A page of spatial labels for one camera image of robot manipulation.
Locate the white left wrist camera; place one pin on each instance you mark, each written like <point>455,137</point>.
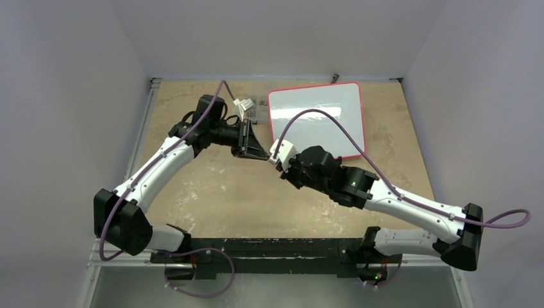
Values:
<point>244,109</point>

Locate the pink framed whiteboard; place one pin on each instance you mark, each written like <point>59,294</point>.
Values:
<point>342,101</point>

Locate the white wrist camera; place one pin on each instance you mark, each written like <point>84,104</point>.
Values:
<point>244,109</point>
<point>282,153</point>

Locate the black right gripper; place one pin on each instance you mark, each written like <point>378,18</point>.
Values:
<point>291,171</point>

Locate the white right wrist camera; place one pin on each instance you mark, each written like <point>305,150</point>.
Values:
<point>282,153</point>

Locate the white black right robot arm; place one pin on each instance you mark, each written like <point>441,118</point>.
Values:
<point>449,232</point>

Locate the clear plastic screw box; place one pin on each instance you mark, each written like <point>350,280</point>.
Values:
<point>259,112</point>

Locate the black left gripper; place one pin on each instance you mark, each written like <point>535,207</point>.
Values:
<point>248,143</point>

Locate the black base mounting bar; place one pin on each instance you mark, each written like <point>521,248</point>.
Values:
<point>341,257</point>

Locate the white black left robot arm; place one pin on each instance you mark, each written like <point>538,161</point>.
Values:
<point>120,214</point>

